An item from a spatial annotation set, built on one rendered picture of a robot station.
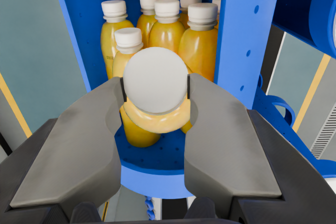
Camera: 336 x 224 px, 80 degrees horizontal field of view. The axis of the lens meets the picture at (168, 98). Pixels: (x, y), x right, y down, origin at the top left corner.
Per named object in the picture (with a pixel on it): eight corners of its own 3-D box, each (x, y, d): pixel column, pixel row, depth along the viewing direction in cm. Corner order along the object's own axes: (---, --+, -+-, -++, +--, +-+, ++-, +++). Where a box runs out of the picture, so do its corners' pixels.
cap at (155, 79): (183, 116, 14) (185, 115, 12) (125, 110, 14) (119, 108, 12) (188, 59, 14) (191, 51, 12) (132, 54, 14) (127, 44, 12)
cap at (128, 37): (133, 39, 33) (132, 28, 32) (147, 44, 30) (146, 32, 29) (112, 45, 31) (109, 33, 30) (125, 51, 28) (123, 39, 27)
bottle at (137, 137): (147, 118, 45) (136, 34, 35) (168, 134, 40) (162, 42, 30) (119, 134, 41) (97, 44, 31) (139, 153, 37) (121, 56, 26)
